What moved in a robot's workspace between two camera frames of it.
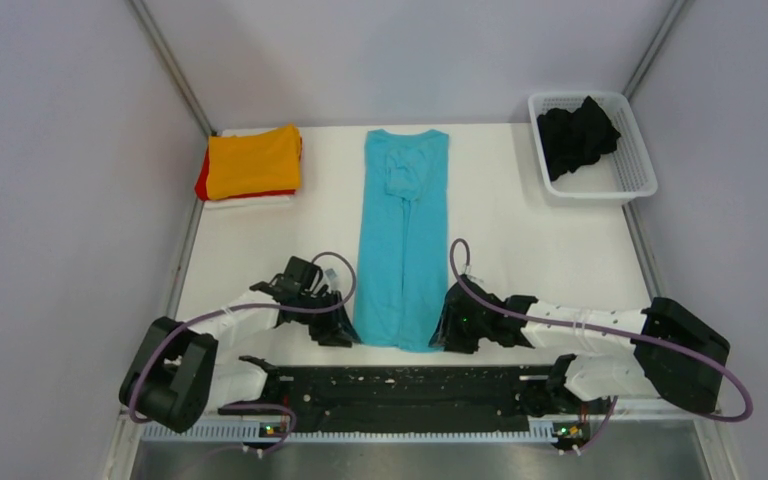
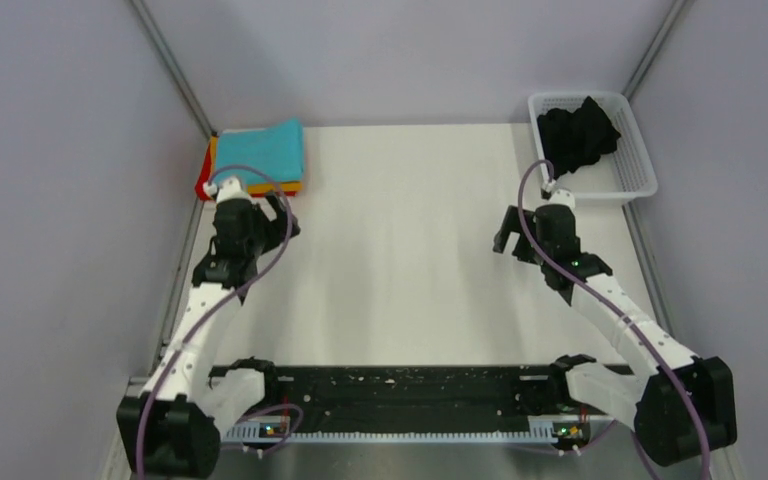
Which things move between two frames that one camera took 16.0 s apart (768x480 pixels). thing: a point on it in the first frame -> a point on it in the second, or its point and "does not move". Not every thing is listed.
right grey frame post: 654,48 does not move
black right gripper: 448,337 -> 510,225
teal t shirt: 402,276 -> 276,150
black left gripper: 336,330 -> 276,227
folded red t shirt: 202,190 does not move
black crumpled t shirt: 575,137 does not move
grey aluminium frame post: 171,63 does not move
